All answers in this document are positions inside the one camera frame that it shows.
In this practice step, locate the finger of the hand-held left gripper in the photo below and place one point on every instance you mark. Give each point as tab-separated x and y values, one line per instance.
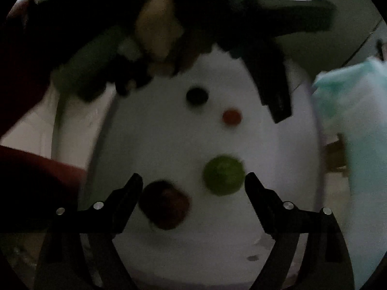
272	87
133	77

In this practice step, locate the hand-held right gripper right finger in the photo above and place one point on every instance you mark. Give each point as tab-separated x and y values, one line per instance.
257	199

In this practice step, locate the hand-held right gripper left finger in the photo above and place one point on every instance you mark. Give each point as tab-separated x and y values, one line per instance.
130	201

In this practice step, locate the red apple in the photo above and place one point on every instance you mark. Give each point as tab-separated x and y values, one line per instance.
164	205

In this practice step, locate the green tomato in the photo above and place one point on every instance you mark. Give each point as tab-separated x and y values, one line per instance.
223	175

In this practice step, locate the red tomato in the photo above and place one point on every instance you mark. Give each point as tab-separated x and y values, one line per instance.
232	117

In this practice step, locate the black plum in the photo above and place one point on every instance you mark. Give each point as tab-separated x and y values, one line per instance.
197	95

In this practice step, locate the white box with purple rim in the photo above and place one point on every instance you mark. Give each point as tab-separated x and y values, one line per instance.
169	145

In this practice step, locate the person's left forearm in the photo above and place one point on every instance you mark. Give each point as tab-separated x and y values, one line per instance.
93	63

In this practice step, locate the person's left hand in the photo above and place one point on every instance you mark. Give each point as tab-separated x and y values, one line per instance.
158	27

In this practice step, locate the teal checked tablecloth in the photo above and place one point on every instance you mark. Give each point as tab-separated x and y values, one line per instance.
359	127

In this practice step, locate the dark red clothing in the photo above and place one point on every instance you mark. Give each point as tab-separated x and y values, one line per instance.
24	175

